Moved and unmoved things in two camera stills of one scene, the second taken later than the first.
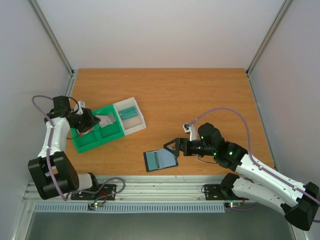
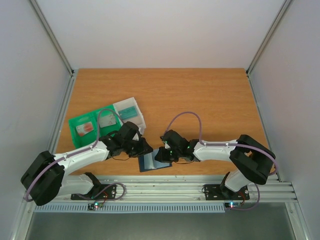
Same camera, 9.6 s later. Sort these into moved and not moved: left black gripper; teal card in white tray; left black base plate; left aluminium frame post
Moved: left black gripper
Not moved: left aluminium frame post; teal card in white tray; left black base plate
